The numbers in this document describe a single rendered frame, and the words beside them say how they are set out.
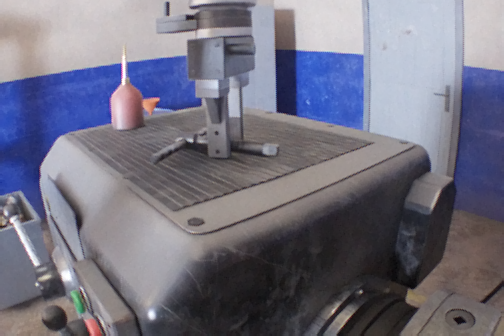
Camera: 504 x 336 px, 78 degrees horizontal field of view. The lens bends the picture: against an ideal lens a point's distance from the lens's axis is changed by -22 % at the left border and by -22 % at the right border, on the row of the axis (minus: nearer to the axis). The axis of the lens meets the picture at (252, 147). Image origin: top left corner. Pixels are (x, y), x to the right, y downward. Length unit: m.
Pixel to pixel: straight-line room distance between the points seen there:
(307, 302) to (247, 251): 0.14
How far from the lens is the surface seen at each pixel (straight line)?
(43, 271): 0.71
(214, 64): 0.45
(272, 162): 0.49
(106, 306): 0.37
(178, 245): 0.33
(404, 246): 0.59
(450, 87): 3.53
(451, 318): 0.45
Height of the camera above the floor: 1.49
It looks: 16 degrees down
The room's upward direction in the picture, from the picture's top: 1 degrees counter-clockwise
